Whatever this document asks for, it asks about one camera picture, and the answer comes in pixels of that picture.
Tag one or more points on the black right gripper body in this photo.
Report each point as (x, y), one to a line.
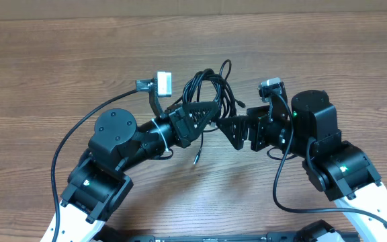
(277, 135)

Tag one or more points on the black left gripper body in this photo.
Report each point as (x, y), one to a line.
(181, 133)

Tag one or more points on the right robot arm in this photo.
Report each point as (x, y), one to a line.
(307, 127)

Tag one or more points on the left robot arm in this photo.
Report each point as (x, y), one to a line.
(98, 184)

